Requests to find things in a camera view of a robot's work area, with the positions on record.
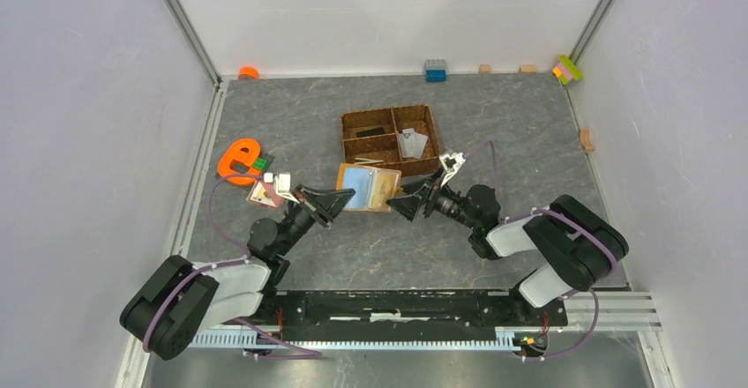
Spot green pink yellow bricks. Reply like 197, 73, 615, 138
551, 55, 583, 86

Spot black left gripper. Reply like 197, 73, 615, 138
275, 183, 355, 256

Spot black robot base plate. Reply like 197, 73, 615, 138
247, 289, 568, 342

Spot blue grey toy bricks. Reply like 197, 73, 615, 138
423, 59, 448, 83

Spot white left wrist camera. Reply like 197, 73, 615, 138
262, 172, 299, 204

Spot yellow leather card holder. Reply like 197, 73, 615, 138
336, 163, 401, 213

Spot pink card on table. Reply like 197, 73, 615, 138
246, 182, 285, 208

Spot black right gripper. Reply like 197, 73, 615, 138
385, 166, 480, 230

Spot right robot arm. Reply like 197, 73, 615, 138
387, 171, 630, 325

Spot aluminium frame rail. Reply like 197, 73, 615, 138
163, 0, 222, 86

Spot green toy brick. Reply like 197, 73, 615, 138
251, 156, 274, 174

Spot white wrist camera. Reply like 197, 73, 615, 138
262, 172, 299, 204
439, 153, 466, 187

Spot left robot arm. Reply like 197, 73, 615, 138
119, 185, 356, 360

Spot white card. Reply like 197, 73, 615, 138
398, 128, 417, 150

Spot orange letter shaped block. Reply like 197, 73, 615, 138
217, 138, 261, 187

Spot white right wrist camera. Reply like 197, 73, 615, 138
439, 153, 466, 187

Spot black grey VIP card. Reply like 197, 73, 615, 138
355, 127, 387, 138

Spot curved wooden block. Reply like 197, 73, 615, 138
579, 128, 595, 154

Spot tan sticks in basket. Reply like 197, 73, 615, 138
353, 157, 384, 166

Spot brown woven basket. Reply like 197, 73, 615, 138
340, 104, 442, 176

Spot blue cards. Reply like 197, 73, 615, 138
341, 167, 375, 211

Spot orange round cap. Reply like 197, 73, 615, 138
237, 66, 259, 79

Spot gold VIP card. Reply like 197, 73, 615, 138
369, 172, 400, 212

